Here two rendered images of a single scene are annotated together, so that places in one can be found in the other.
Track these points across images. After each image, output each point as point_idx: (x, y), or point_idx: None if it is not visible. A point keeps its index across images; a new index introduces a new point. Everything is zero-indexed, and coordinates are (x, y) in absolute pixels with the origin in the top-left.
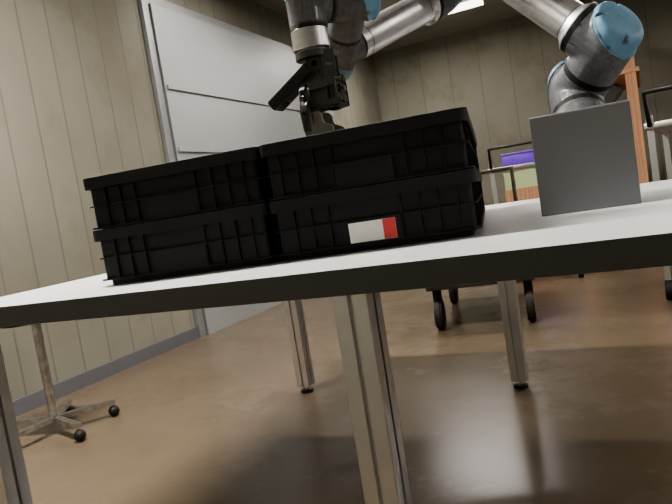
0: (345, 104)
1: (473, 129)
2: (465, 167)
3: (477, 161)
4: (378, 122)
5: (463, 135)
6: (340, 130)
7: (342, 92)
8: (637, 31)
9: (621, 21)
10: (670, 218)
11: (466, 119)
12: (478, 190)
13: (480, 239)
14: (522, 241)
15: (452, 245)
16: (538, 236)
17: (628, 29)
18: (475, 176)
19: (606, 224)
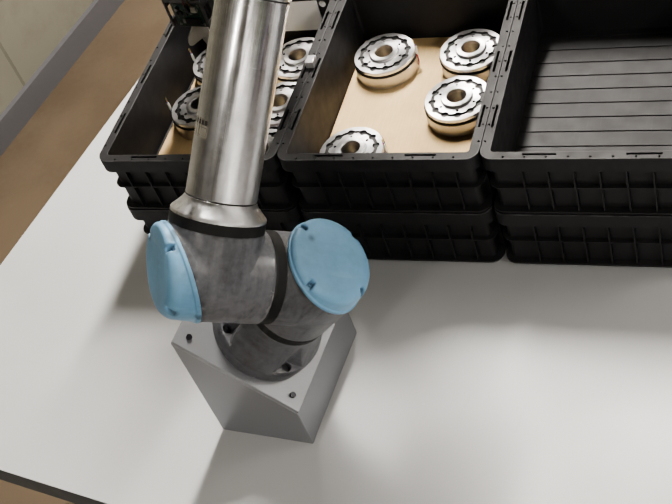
0: (199, 25)
1: (403, 161)
2: (127, 201)
3: (576, 196)
4: (132, 91)
5: (119, 178)
6: (148, 62)
7: (189, 14)
8: (156, 303)
9: (155, 270)
10: (7, 382)
11: (107, 170)
12: (282, 229)
13: (110, 255)
14: (35, 280)
15: (100, 235)
16: (50, 293)
17: (153, 287)
18: (134, 215)
19: (48, 344)
